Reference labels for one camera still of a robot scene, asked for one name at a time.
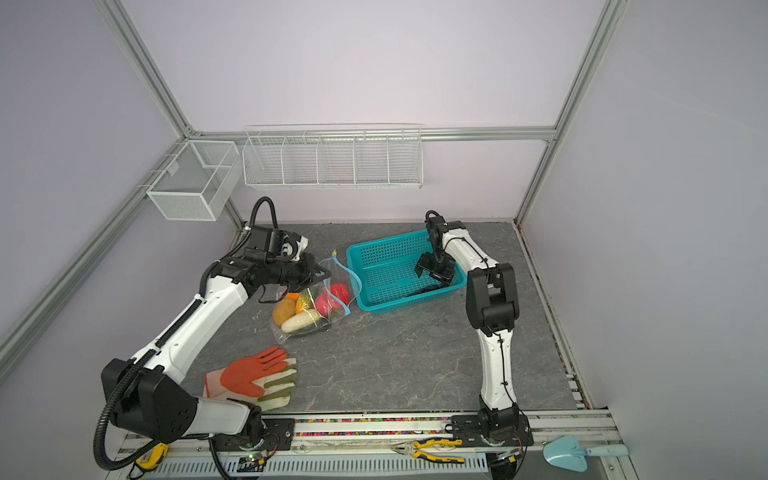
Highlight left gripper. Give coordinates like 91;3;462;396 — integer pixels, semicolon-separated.
267;252;332;292

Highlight yellow orange mango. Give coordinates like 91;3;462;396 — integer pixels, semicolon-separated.
272;298;296;328

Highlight teal plastic basket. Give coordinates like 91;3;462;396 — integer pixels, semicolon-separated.
346;230;467;314

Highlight clear zip top bag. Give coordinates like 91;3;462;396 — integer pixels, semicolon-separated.
269;250;362;344

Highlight white radish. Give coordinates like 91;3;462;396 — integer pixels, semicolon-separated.
280;309;323;334

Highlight pink red round fruit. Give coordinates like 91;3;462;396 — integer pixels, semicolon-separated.
314;291;337;319

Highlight small red pepper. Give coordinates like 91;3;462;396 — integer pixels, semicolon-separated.
331;283;351;306

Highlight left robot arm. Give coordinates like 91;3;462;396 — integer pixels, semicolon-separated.
92;226;330;471

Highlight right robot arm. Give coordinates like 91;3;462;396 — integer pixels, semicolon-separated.
415;210;520;436

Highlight white mesh box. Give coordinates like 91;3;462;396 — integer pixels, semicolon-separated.
147;140;242;221

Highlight red white work glove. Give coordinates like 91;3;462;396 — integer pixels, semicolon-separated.
204;345;298;411

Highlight light blue scoop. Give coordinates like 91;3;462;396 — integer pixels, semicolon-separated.
542;436;629;473

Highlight yellow tape measure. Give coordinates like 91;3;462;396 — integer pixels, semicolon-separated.
134;443;169;473

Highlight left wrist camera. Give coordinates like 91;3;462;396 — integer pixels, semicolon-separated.
280;233;309;262

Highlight white wire shelf basket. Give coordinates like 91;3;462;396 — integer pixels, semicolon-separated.
241;123;424;189

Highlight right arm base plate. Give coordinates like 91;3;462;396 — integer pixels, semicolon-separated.
445;413;534;448

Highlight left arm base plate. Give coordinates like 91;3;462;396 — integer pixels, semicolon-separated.
213;416;296;453

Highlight yellow handled pliers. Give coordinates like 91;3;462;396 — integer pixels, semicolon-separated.
392;438;466;464

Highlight white slotted cable duct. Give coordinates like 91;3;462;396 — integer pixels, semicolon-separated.
144;453;490;479

